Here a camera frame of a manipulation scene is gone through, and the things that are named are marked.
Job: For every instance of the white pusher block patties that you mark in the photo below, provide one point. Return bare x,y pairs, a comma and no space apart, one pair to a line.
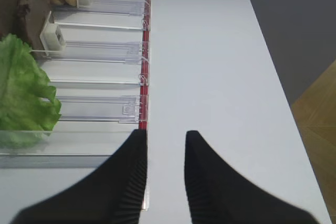
51,38

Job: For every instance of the green lettuce leaf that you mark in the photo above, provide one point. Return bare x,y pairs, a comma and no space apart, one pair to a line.
29,106

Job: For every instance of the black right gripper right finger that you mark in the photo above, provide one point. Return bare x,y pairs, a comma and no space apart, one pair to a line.
216,193

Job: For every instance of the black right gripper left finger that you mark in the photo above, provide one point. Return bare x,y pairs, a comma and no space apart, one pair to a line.
113,193

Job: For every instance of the brown meat patty rear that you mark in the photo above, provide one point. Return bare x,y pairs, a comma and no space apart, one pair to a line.
8,12

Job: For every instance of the brown meat patty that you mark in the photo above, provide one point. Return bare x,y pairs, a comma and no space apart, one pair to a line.
30,18
8,12

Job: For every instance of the brown meat patty front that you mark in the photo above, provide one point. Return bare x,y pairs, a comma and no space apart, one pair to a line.
30,18

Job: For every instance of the clear acrylic right rack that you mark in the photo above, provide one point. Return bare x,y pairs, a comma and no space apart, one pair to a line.
101,78

